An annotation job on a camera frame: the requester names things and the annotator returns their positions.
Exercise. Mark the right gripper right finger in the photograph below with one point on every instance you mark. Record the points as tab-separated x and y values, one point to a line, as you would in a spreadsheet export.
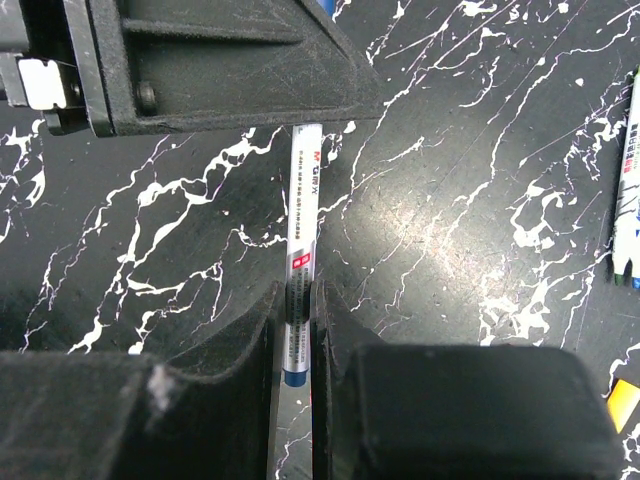
408	411

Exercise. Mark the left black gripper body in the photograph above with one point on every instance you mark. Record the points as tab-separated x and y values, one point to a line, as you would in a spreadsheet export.
50	62

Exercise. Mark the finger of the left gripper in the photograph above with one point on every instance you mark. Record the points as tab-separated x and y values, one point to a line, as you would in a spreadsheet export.
158	67

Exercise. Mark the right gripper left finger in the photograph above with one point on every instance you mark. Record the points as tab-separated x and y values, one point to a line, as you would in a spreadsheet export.
207	413

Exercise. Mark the yellow pen cap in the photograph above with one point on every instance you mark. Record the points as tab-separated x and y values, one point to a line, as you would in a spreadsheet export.
622	402

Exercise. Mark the white pen green cap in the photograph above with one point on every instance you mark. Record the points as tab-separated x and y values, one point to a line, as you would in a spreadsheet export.
628	190

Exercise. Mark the white pen light-blue cap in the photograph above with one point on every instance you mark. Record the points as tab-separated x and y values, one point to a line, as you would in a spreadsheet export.
635	251

